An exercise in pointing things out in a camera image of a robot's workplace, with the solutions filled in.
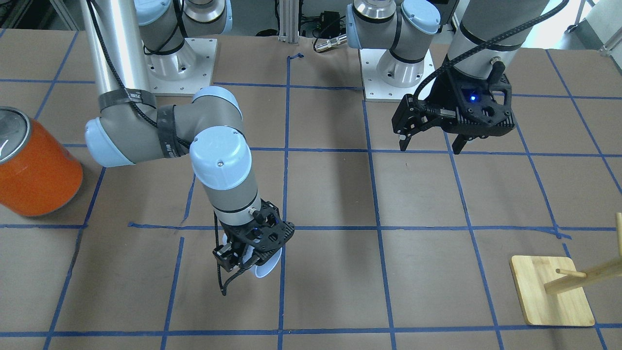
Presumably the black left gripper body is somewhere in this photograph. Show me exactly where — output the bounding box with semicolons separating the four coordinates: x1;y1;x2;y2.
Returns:
392;68;516;140

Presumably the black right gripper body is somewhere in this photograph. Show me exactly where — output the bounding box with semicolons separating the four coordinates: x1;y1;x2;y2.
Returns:
222;200;295;252

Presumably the light blue cup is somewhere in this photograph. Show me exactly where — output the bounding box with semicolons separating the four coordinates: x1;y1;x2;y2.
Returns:
214;234;282;278

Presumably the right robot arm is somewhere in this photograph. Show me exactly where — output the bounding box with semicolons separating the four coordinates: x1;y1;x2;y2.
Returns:
81;0;294;278

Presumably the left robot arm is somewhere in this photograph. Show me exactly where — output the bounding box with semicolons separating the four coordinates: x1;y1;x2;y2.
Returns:
345;0;567;155

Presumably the wooden mug tree stand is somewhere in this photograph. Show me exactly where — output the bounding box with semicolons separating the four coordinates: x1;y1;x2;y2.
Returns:
500;212;621;327

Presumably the orange can container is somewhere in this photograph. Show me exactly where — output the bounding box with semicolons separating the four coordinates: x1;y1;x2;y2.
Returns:
0;106;84;217

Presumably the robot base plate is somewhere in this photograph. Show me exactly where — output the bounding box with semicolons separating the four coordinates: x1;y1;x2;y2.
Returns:
145;38;218;97
359;49;435;102

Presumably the aluminium frame post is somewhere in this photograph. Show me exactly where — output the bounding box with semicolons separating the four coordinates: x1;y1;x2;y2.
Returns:
277;0;300;46

